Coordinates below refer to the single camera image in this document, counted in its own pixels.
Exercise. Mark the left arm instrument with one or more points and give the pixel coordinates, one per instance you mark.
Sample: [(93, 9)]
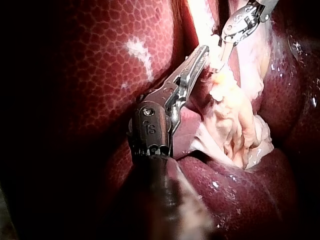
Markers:
[(150, 125)]

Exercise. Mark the right arm instrument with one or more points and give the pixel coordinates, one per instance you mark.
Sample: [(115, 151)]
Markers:
[(240, 23)]

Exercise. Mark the right arm instrument jaw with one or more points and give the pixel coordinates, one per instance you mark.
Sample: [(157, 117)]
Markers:
[(226, 53)]

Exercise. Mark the left arm instrument jaw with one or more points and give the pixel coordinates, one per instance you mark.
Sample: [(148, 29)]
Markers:
[(192, 58), (193, 75)]

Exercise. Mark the thin tube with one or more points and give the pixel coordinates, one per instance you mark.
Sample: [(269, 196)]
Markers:
[(215, 63)]

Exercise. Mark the pale fatty tissue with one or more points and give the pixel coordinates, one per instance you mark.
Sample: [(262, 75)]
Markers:
[(235, 130)]

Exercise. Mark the dark red liver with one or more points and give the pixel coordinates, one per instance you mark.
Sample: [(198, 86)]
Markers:
[(95, 70)]

